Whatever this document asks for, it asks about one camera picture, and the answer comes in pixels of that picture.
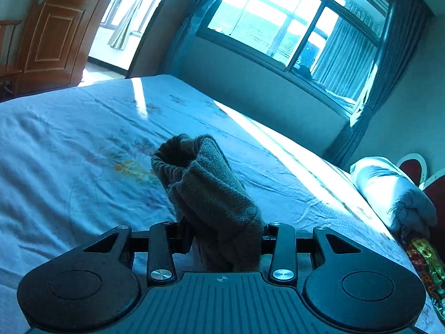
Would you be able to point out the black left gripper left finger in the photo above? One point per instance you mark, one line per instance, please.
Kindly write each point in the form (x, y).
(166, 239)

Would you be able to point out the red and white headboard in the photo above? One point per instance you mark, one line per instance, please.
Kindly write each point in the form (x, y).
(415, 167)

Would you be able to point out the rolled blue-white quilt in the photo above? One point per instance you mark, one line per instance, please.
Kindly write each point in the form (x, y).
(402, 206)

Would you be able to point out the large window with frame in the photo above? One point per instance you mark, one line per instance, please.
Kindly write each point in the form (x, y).
(325, 47)

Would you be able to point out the brown wooden door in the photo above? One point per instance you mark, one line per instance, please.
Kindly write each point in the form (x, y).
(55, 44)

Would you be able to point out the bed with floral white sheet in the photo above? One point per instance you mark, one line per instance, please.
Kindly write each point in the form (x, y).
(80, 161)

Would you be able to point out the left teal curtain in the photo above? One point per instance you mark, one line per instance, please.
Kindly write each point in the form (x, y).
(184, 37)

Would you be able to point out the teal curtain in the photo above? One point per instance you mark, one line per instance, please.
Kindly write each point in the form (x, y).
(184, 37)
(405, 24)

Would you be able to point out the pale curtain in next room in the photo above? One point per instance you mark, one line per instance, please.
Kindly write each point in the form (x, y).
(121, 34)

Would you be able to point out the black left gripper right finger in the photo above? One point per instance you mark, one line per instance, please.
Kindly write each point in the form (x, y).
(279, 240)

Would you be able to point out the colourful patterned pillow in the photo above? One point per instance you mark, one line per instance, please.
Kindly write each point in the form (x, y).
(428, 266)

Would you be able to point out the right teal curtain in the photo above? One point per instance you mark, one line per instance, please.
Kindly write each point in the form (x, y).
(405, 24)

